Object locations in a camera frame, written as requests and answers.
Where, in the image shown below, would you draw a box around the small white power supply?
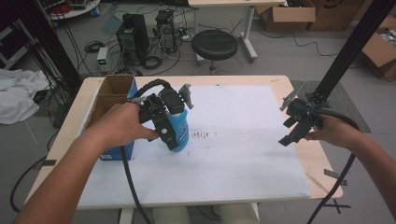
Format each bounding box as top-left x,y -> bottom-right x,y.
96,46 -> 109,75

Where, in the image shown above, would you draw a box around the person's right hand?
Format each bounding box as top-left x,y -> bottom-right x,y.
304,114 -> 362,149

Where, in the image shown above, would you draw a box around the black round stool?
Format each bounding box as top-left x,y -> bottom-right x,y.
191,29 -> 239,76

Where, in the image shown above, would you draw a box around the cardboard box with contents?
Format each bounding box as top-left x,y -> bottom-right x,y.
361,15 -> 396,80

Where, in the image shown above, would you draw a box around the white-legged wooden desk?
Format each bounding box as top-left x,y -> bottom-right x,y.
187,0 -> 288,62

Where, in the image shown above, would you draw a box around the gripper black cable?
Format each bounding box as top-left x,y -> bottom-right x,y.
120,78 -> 172,224
306,106 -> 362,224

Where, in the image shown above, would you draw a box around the coiled black cable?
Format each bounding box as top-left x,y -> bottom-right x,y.
84,40 -> 106,53

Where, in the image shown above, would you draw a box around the open-sided computer tower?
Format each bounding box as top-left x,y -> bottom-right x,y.
154,8 -> 177,54

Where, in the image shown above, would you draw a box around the black metal stand post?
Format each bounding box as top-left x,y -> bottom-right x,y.
29,0 -> 83,91
306,0 -> 396,108

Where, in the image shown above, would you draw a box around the white cloth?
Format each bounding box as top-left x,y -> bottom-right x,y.
0,68 -> 50,125

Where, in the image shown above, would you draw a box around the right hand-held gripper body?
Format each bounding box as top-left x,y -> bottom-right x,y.
279,79 -> 324,130

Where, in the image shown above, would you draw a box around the white round table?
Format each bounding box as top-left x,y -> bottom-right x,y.
46,0 -> 102,21

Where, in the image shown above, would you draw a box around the person's left hand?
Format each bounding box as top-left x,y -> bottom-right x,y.
89,102 -> 161,153

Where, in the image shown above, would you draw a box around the open cardboard box blue sides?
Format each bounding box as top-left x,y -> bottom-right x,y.
81,74 -> 138,161

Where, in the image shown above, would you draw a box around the light wooden table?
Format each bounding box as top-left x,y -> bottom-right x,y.
24,74 -> 344,224

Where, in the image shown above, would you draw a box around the black looped floor cable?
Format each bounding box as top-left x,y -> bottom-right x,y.
9,155 -> 48,214

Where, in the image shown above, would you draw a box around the blue plastic bottle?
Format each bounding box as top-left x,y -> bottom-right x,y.
166,107 -> 191,153

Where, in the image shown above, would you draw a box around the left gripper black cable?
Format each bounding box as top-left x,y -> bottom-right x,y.
120,78 -> 172,224

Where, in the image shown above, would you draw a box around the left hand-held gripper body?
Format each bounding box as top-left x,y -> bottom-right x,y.
138,83 -> 194,124

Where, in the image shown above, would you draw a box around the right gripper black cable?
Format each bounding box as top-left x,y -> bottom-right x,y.
306,106 -> 362,224

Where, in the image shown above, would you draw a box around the long black floor cable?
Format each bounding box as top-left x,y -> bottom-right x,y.
251,28 -> 339,58

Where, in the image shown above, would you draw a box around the grey floor mat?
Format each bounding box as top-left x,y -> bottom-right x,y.
290,79 -> 372,134

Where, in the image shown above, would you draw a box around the black computer tower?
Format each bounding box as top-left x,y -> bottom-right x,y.
116,12 -> 150,64

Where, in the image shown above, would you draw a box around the white table mat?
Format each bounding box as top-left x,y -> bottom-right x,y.
77,84 -> 312,210

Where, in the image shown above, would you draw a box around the large closed cardboard box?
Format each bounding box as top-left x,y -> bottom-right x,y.
306,0 -> 368,33

